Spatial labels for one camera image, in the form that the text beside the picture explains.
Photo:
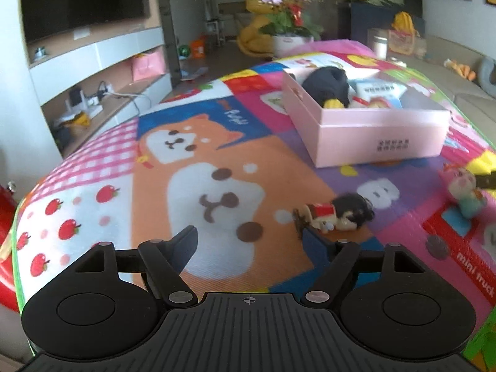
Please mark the blue tissue pack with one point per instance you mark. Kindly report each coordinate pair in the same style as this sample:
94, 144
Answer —
373, 87

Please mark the yellow bear plush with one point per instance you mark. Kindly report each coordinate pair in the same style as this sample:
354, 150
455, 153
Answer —
250, 39

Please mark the pink cardboard box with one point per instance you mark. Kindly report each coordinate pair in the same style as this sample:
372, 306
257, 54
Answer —
352, 136

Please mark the beige sofa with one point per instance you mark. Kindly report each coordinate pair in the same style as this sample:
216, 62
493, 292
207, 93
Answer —
453, 68

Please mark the orange paper bag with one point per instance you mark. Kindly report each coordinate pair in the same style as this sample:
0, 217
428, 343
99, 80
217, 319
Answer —
198, 48

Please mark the white wood TV cabinet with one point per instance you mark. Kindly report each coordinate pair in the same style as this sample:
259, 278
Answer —
25, 87

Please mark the red cartoon gift bag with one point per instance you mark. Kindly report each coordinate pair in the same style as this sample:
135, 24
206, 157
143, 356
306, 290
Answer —
400, 42

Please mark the purple orchid flower pot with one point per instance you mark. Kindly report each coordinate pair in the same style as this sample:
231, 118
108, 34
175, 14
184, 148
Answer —
289, 24

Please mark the yellow pudding toy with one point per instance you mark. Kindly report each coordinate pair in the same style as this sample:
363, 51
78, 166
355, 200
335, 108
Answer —
333, 103

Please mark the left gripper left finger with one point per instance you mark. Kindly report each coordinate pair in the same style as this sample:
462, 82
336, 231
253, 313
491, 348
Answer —
164, 262

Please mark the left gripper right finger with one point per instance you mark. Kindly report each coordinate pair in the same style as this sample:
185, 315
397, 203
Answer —
335, 261

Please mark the grey neck pillow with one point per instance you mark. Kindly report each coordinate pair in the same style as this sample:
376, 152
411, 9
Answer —
486, 76

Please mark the pink gift bag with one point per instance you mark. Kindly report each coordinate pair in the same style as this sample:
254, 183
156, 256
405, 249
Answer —
148, 65

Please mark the dark fish tank cabinet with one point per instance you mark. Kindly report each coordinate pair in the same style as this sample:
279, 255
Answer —
352, 19

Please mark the black hair doll figure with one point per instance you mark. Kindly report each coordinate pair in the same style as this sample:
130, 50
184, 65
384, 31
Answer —
347, 212

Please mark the colourful cartoon play mat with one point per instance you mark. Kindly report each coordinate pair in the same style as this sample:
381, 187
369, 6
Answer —
226, 159

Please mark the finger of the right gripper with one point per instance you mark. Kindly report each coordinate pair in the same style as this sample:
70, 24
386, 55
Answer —
486, 182

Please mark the black plush toy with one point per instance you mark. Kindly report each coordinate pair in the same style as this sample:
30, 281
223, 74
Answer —
327, 83

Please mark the white thermos cup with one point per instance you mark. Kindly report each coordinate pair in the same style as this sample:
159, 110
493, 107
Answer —
380, 46

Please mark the pink green plush doll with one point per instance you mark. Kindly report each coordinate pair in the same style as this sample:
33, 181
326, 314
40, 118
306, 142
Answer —
461, 187

